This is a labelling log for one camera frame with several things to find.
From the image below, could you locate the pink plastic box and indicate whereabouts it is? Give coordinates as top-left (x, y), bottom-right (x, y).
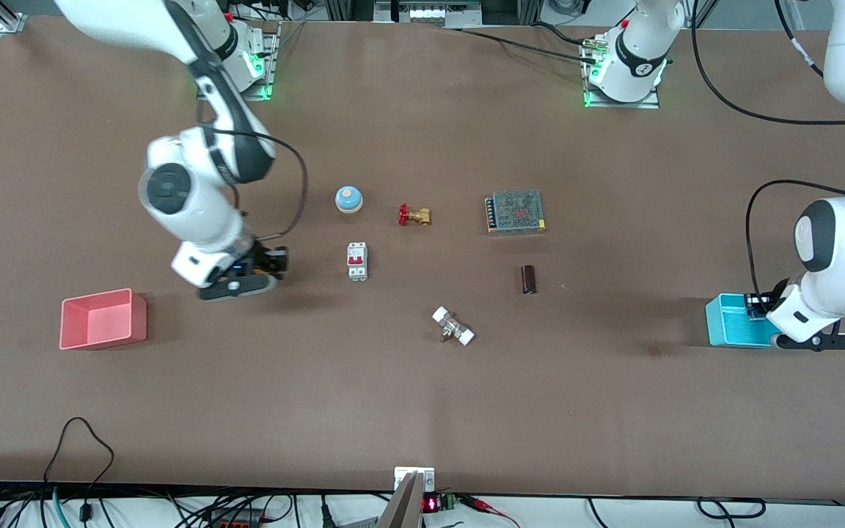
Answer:
top-left (59, 288), bottom-right (148, 351)

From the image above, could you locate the metal fitting with white caps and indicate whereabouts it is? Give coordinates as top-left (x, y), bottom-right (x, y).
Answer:
top-left (431, 306), bottom-right (476, 346)

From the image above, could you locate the coiled black cable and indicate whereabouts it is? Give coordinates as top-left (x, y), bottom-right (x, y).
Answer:
top-left (696, 497), bottom-right (767, 521)

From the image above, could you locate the looped black cable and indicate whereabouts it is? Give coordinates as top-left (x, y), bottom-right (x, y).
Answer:
top-left (43, 417), bottom-right (115, 499)

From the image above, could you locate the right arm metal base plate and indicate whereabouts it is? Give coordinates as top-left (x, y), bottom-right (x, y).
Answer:
top-left (197, 22), bottom-right (280, 101)

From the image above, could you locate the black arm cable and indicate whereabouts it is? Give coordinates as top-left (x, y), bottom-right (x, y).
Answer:
top-left (199, 95), bottom-right (310, 243)
top-left (690, 0), bottom-right (845, 128)

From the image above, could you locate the black cables to arm base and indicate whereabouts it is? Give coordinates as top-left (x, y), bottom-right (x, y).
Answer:
top-left (452, 26), bottom-right (599, 64)

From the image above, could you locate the cyan plastic box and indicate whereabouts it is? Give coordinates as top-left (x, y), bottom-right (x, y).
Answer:
top-left (706, 293), bottom-right (783, 348)

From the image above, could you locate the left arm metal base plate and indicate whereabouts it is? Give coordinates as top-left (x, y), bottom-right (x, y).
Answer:
top-left (580, 37), bottom-right (662, 109)

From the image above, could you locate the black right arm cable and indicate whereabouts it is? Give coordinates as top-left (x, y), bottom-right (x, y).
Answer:
top-left (199, 95), bottom-right (310, 243)

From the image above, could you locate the aluminium frame with white strip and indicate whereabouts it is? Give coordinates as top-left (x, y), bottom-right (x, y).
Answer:
top-left (373, 0), bottom-right (483, 29)

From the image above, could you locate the red clip lead wire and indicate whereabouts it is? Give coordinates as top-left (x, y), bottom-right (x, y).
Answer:
top-left (463, 496), bottom-right (522, 528)

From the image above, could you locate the metal mesh power supply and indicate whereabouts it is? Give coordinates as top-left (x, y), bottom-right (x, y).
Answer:
top-left (486, 189), bottom-right (546, 235)

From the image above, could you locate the silver camera mount bracket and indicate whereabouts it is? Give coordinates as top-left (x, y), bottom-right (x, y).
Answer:
top-left (394, 466), bottom-right (436, 493)

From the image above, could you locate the grey camera mount bar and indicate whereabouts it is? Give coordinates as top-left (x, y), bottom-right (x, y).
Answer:
top-left (377, 473), bottom-right (424, 528)

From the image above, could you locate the teal cable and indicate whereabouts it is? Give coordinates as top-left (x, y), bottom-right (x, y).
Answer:
top-left (51, 486), bottom-right (73, 528)

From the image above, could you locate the black left arm upper cable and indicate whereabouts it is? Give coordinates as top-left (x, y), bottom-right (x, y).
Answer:
top-left (690, 0), bottom-right (845, 128)

